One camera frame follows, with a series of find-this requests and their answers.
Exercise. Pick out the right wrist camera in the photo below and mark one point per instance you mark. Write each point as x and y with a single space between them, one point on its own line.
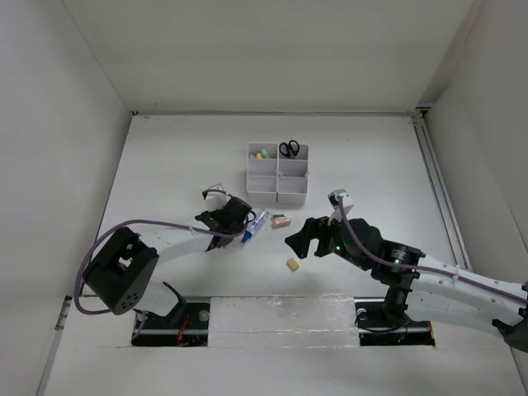
341 203

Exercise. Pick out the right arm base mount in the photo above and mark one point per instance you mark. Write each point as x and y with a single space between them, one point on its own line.
382 322

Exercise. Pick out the black handled scissors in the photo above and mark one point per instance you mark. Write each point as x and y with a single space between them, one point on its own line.
289 149

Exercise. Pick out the clear blue glue bottle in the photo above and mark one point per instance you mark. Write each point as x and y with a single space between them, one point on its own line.
255 226

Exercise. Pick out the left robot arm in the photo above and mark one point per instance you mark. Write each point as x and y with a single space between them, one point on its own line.
119 267

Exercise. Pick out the metal rail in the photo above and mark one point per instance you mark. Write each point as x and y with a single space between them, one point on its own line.
233 315
439 189

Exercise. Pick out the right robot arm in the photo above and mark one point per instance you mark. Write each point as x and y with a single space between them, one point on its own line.
420 288

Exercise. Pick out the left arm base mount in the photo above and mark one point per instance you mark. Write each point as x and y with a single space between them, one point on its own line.
176 322

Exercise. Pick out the yellow eraser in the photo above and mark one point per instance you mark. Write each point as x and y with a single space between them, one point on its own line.
292 264

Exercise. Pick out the white right organizer bin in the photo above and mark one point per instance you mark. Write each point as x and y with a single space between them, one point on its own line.
293 189

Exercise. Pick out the pink white stapler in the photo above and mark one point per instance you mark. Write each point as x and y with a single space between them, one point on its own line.
280 221

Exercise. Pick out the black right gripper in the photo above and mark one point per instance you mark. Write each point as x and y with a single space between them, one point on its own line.
313 228

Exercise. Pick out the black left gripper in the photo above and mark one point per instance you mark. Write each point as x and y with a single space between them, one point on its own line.
212 213

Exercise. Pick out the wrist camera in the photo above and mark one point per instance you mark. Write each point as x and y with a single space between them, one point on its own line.
341 203
216 189

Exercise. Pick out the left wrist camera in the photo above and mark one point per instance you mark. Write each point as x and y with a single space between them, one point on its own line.
216 189

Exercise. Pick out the metal rail right side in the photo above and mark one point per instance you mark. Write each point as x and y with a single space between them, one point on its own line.
439 189

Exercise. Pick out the metal front rail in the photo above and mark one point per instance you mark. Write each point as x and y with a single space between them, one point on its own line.
233 315

